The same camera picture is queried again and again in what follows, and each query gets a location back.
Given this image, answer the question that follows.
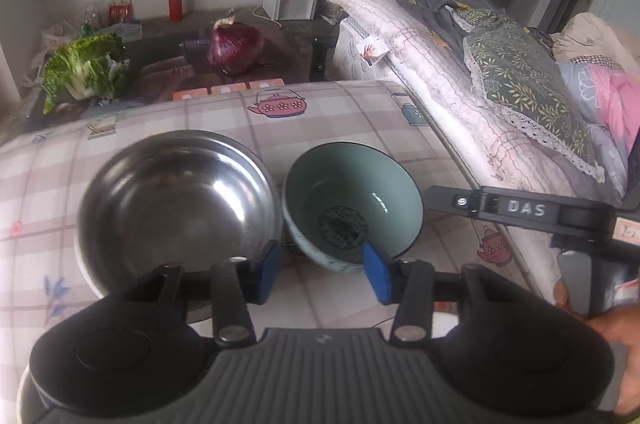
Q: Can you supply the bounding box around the person's right hand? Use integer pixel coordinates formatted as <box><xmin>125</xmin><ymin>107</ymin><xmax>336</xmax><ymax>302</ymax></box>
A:
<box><xmin>552</xmin><ymin>279</ymin><xmax>640</xmax><ymax>417</ymax></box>

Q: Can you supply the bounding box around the red cabbage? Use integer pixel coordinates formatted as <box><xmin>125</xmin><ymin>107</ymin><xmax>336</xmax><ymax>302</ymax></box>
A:
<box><xmin>207</xmin><ymin>18</ymin><xmax>266</xmax><ymax>78</ymax></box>

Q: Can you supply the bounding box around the grey sheet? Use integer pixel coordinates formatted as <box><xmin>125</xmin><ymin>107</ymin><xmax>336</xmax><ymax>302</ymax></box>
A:
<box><xmin>382</xmin><ymin>0</ymin><xmax>511</xmax><ymax>50</ymax></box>

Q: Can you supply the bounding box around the red packet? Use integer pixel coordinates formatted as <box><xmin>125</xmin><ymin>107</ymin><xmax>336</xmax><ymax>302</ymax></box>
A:
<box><xmin>107</xmin><ymin>0</ymin><xmax>135</xmax><ymax>25</ymax></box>

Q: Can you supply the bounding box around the beige cloth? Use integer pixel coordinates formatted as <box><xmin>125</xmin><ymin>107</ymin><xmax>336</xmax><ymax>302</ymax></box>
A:
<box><xmin>552</xmin><ymin>13</ymin><xmax>640</xmax><ymax>71</ymax></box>

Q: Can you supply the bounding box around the teal ceramic bowl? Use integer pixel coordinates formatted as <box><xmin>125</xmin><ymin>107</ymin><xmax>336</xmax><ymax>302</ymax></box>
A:
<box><xmin>281</xmin><ymin>143</ymin><xmax>426</xmax><ymax>276</ymax></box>

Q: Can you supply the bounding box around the napa cabbage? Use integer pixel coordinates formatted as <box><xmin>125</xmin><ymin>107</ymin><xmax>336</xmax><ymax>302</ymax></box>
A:
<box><xmin>41</xmin><ymin>33</ymin><xmax>132</xmax><ymax>115</ymax></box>

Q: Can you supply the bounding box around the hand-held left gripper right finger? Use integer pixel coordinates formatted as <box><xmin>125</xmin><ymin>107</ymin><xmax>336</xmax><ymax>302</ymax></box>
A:
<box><xmin>363</xmin><ymin>243</ymin><xmax>521</xmax><ymax>345</ymax></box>

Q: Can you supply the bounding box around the white plastic bag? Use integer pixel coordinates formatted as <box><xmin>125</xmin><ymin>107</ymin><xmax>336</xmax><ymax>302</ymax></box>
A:
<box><xmin>22</xmin><ymin>21</ymin><xmax>77</xmax><ymax>91</ymax></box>

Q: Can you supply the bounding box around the green leaf print pillow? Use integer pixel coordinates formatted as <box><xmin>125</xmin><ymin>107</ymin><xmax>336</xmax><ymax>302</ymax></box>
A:
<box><xmin>451</xmin><ymin>6</ymin><xmax>607</xmax><ymax>183</ymax></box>

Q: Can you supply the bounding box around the white plate with calligraphy print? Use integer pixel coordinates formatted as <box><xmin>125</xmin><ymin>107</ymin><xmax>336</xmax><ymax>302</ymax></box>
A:
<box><xmin>15</xmin><ymin>246</ymin><xmax>468</xmax><ymax>411</ymax></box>

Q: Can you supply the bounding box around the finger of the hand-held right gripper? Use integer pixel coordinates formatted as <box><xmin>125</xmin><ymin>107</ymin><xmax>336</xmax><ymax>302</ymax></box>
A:
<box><xmin>425</xmin><ymin>185</ymin><xmax>499</xmax><ymax>223</ymax></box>

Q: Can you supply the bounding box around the stainless steel bowl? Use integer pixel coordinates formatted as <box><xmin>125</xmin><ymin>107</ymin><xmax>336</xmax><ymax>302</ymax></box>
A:
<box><xmin>75</xmin><ymin>130</ymin><xmax>284</xmax><ymax>305</ymax></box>

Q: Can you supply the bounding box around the white quilted blanket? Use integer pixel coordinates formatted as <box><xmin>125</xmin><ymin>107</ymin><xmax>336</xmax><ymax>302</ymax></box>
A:
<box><xmin>324</xmin><ymin>0</ymin><xmax>568</xmax><ymax>297</ymax></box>

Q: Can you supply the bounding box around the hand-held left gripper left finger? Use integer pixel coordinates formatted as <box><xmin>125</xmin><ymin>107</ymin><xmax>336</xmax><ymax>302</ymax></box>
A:
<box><xmin>114</xmin><ymin>238</ymin><xmax>284</xmax><ymax>348</ymax></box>

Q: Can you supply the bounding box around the paper tag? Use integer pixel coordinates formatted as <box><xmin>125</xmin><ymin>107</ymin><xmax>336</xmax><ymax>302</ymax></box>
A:
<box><xmin>357</xmin><ymin>38</ymin><xmax>391</xmax><ymax>68</ymax></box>

